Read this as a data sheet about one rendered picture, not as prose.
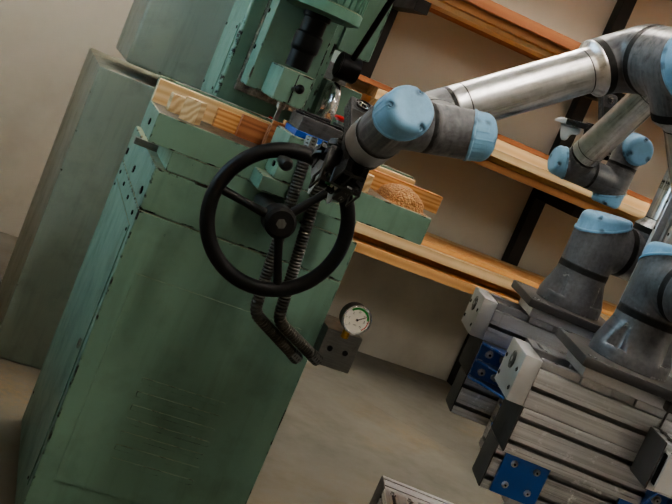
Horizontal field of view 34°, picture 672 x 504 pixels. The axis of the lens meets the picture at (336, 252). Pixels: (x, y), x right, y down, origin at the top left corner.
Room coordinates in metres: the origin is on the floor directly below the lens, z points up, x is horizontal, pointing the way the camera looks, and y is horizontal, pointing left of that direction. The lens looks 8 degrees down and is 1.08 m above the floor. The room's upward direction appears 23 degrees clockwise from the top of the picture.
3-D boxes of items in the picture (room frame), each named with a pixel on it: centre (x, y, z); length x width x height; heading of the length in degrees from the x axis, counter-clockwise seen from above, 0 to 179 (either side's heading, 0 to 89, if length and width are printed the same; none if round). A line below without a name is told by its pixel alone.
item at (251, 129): (2.29, 0.17, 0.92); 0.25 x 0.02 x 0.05; 108
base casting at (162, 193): (2.41, 0.26, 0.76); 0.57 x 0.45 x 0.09; 18
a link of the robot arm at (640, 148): (2.76, -0.58, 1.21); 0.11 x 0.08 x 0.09; 19
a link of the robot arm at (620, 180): (2.76, -0.56, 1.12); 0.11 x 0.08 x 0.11; 108
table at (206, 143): (2.20, 0.15, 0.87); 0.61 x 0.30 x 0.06; 108
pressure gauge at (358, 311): (2.17, -0.09, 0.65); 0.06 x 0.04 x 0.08; 108
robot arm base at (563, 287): (2.47, -0.53, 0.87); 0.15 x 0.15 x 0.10
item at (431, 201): (2.34, 0.09, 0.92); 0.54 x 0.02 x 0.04; 108
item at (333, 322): (2.24, -0.07, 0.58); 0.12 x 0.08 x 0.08; 18
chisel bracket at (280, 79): (2.31, 0.23, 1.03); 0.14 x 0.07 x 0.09; 18
